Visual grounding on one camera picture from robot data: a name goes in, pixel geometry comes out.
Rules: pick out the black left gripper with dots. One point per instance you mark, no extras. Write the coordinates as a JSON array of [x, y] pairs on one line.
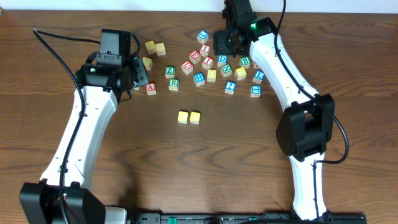
[[140, 73]]

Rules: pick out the yellow G block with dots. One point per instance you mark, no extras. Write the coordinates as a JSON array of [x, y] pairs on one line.
[[240, 73]]

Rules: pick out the yellow O block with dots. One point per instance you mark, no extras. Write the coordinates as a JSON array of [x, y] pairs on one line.
[[195, 117]]

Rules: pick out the green R block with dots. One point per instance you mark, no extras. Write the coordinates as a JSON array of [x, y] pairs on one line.
[[173, 84]]

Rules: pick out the green Z block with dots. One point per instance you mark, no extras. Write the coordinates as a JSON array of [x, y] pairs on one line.
[[169, 71]]

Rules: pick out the yellow C block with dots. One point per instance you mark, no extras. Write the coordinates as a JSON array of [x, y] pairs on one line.
[[183, 117]]

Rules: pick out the red A block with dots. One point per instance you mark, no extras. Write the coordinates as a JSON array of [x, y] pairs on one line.
[[151, 88]]

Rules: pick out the red i block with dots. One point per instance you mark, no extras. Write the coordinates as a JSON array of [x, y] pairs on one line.
[[205, 50], [207, 62]]

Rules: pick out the blue D block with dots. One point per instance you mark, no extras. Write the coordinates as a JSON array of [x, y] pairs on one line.
[[222, 60]]

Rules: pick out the red I block lower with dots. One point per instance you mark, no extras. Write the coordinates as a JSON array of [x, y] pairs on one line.
[[207, 62]]

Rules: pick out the yellow block near gripper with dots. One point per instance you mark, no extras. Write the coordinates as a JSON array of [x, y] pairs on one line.
[[148, 63]]

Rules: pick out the red U block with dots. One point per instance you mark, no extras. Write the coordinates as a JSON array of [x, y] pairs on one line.
[[187, 67]]

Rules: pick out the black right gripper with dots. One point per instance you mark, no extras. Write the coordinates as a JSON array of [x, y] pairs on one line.
[[219, 43]]

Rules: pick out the yellow S block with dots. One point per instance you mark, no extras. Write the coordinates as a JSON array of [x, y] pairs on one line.
[[160, 49]]

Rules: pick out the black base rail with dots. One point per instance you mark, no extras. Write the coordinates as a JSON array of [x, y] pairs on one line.
[[268, 217]]

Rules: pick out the yellow W block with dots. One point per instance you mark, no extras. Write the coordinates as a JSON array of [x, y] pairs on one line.
[[150, 46]]

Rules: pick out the blue 2 block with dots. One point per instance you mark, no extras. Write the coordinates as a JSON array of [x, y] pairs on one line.
[[230, 87]]

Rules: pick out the red E block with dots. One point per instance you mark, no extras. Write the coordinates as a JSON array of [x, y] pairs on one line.
[[194, 57]]

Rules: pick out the blue H block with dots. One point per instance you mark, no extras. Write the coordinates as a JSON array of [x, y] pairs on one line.
[[199, 79]]

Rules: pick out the blue l block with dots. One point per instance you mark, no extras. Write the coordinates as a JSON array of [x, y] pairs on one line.
[[202, 37], [258, 77]]

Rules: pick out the red I block upper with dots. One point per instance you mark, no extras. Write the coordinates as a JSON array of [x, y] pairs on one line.
[[205, 50]]

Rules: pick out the green J block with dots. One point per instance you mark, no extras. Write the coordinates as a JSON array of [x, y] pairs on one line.
[[257, 66]]

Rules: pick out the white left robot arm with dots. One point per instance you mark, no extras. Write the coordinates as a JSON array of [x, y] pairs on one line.
[[63, 193]]

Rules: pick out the blue L block far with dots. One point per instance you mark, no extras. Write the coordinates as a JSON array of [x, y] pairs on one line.
[[202, 37]]

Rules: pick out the green B block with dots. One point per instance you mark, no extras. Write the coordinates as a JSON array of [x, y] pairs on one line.
[[245, 62]]

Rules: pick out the green N block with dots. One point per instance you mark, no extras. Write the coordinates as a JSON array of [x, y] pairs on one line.
[[226, 70]]

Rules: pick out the blue T block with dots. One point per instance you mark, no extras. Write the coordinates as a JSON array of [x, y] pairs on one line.
[[256, 91]]

